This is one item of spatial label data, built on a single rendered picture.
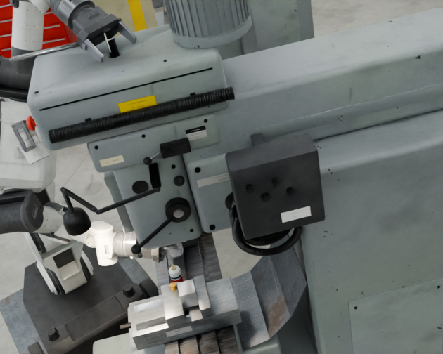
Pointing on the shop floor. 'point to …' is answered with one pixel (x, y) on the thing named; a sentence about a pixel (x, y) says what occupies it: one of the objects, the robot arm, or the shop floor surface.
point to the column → (385, 240)
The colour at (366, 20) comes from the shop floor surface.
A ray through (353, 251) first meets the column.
